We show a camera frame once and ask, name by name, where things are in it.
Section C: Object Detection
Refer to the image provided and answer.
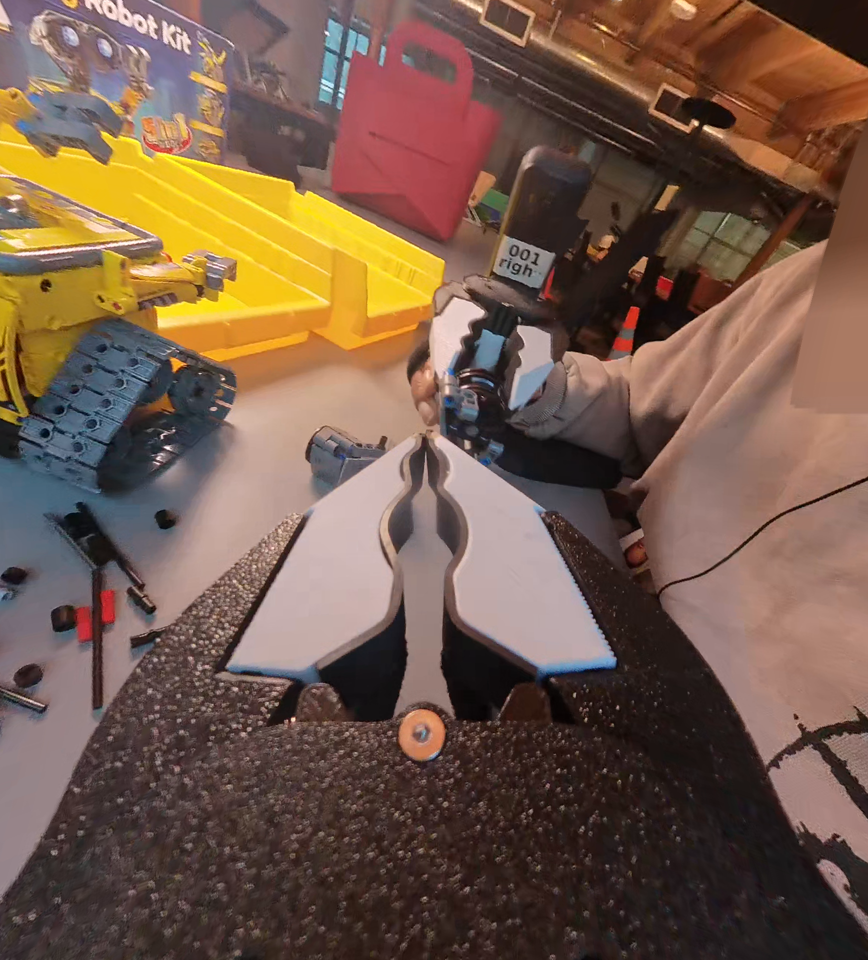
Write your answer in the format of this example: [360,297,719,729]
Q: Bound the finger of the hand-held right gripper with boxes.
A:
[507,324,557,411]
[428,298,485,378]

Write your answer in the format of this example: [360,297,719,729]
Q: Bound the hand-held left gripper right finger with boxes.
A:
[432,433,619,704]

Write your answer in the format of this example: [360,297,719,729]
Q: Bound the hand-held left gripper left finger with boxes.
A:
[224,433,426,700]

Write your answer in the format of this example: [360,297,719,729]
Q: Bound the grey block head assembly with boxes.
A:
[437,326,509,460]

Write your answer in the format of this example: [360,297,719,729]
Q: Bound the grey desk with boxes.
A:
[0,217,630,931]

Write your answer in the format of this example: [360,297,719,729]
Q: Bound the person's right hand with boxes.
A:
[406,345,444,426]

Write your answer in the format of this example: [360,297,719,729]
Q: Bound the orange traffic cone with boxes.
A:
[610,306,642,362]

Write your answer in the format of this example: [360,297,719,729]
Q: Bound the black wrist rest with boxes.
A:
[494,435,624,489]

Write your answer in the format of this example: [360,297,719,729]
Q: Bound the grey eye block unit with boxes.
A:
[305,425,390,486]

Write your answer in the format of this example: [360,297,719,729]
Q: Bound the red bag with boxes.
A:
[331,20,503,243]

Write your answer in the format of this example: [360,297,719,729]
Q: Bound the large yellow storage bin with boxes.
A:
[0,123,446,361]

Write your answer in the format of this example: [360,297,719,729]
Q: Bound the black long beam piece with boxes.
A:
[44,502,158,616]

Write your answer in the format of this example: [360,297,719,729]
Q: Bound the person in beige hoodie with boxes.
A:
[554,240,868,960]

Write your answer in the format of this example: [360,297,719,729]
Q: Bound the robot kit box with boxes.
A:
[6,0,236,163]

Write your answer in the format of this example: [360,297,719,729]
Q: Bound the yellow toy robot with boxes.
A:
[0,81,240,495]

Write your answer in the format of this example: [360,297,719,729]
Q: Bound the thin black microphone cable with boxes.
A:
[655,442,868,595]

